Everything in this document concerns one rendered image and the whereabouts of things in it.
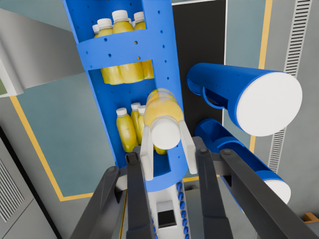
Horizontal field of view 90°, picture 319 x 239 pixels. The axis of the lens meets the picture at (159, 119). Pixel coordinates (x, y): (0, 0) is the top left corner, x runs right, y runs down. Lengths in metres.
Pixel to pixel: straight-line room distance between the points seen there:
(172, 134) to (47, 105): 1.81
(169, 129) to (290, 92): 0.69
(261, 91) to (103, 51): 0.60
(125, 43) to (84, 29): 0.24
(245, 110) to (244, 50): 1.21
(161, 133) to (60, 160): 2.07
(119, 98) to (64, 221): 2.45
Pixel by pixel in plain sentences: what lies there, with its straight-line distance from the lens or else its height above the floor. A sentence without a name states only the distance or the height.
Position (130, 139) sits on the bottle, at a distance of 0.64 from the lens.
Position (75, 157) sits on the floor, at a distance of 2.14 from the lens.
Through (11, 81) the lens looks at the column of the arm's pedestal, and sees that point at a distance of 0.80.
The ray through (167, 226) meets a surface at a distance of 0.99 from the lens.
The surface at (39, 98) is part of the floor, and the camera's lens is 1.98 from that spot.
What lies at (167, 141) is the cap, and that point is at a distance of 0.21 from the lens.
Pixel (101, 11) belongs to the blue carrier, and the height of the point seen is 0.98.
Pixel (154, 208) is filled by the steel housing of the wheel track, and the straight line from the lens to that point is 1.12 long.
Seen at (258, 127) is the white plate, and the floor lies 1.04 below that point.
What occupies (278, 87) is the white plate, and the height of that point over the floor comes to 1.04.
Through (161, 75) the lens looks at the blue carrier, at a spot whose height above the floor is 1.21.
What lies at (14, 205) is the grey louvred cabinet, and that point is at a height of 0.32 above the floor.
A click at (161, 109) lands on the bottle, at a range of 0.23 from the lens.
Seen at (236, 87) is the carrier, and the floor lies 0.98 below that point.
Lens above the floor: 1.63
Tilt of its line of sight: 68 degrees down
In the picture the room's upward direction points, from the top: 167 degrees clockwise
